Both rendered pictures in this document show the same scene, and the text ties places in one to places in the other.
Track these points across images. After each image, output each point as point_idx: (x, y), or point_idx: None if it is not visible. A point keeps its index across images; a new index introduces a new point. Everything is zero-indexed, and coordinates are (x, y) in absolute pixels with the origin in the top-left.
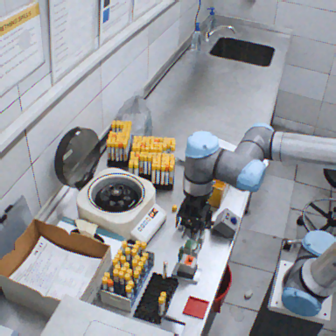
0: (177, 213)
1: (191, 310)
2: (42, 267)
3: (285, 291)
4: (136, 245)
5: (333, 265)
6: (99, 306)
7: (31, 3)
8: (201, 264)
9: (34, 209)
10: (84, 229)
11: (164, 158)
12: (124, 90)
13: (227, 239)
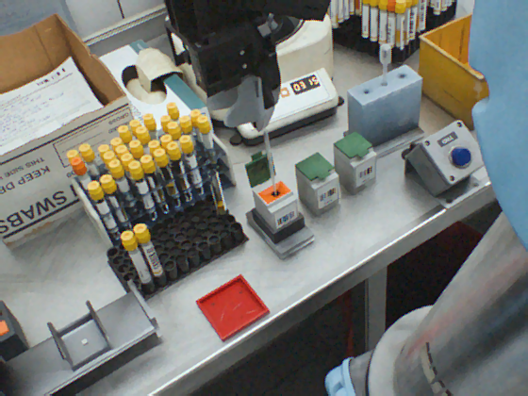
0: (165, 21)
1: (218, 306)
2: (28, 107)
3: (334, 369)
4: (186, 117)
5: (426, 353)
6: (74, 217)
7: None
8: (327, 225)
9: (101, 13)
10: (141, 66)
11: None
12: None
13: (434, 200)
